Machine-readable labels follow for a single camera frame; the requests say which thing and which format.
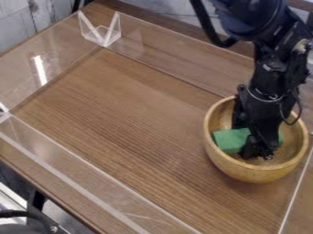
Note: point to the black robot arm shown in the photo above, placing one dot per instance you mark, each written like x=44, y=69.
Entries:
x=282, y=38

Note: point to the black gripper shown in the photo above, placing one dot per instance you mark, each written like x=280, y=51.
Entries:
x=261, y=113

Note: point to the clear acrylic barrier wall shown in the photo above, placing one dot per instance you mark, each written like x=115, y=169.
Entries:
x=103, y=125

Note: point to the green rectangular block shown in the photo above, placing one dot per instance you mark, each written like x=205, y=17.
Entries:
x=230, y=139

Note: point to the black metal table leg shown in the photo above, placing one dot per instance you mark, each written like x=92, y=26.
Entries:
x=38, y=200

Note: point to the brown wooden bowl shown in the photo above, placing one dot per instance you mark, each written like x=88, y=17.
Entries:
x=256, y=170

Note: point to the clear acrylic corner bracket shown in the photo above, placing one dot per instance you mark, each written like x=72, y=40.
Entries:
x=101, y=35

